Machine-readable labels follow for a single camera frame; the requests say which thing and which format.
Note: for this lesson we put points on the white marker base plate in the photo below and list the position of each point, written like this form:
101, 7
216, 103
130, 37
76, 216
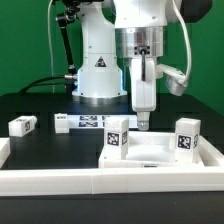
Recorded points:
65, 122

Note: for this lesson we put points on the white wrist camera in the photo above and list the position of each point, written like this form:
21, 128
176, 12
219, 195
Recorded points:
175, 81

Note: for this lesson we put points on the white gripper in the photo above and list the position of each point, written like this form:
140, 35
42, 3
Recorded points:
143, 91

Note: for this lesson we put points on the white square tabletop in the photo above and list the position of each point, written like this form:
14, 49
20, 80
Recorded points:
149, 149

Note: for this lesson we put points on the white U-shaped obstacle fence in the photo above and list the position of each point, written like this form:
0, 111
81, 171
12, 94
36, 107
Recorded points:
210, 177

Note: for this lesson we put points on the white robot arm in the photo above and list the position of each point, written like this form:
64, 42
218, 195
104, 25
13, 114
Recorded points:
98, 32

